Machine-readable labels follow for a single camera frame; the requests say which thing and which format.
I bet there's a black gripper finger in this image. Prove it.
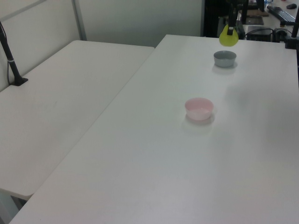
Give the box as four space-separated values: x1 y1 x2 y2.
228 0 237 36

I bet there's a green pear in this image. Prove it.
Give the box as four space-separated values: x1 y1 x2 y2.
219 24 239 48

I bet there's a grey bowl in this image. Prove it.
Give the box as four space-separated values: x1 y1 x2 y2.
213 50 237 68

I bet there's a pink bowl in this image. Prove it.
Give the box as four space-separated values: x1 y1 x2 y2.
185 97 214 121

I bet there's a black monitor stand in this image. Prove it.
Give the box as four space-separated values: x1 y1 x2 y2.
240 0 248 24

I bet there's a dark laptop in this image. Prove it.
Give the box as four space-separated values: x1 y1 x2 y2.
245 15 264 25

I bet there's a brown board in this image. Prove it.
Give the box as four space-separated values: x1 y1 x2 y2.
247 8 270 17

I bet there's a black equipment box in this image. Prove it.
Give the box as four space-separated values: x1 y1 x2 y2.
245 25 288 43

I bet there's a black keyboard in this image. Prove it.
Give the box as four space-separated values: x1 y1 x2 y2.
267 6 296 22

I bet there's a black clamp stand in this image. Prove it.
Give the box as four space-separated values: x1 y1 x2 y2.
284 11 299 50

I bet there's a grey partition post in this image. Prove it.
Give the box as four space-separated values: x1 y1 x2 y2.
71 0 87 42

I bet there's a black camera pole stand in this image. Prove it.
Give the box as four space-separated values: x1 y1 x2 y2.
0 21 29 87

